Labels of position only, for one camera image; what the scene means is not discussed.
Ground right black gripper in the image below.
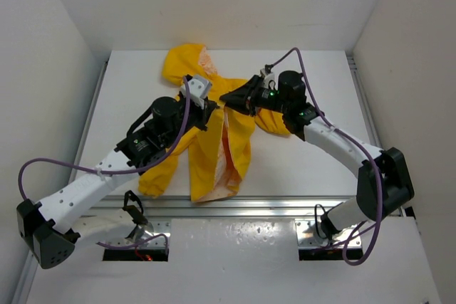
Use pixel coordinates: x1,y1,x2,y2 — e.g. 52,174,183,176
220,75,289,117

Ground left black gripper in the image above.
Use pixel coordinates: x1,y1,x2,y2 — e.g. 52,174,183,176
160,88,215,147

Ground yellow hooded jacket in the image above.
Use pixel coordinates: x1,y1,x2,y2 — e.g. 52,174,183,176
138,43,290,202

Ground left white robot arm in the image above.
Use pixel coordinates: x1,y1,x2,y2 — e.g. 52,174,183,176
16,93,218,269

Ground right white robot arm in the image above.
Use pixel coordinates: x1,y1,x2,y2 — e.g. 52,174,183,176
220,70,415,239

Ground white front cover panel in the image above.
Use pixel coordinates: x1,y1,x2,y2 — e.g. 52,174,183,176
28,218,440,303

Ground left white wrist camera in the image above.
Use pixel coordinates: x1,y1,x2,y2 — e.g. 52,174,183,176
180,75,212,109

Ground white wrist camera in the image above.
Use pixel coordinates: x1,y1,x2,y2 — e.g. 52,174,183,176
180,75,212,109
260,65,276,88

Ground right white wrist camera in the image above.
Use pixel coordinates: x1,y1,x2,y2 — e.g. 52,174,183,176
260,65,276,88

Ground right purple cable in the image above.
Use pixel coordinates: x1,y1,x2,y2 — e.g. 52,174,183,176
265,47,384,266

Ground aluminium front rail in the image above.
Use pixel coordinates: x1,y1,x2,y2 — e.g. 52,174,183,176
81,195,403,219

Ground aluminium rail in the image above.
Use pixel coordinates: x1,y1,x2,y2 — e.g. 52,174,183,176
81,195,403,219
11,59,109,303
347,56,415,218

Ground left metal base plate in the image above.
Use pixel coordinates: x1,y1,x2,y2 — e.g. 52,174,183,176
98,220,171,251

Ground metal base plate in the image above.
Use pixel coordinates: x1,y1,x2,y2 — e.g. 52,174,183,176
98,220,171,251
294,219,355,251

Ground aluminium right side rail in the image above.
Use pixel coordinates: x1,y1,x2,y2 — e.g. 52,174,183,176
347,56,415,218

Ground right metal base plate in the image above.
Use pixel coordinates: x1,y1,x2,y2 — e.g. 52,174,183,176
294,219,355,251

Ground aluminium left side rail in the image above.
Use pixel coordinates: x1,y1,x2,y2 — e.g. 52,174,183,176
11,59,109,303

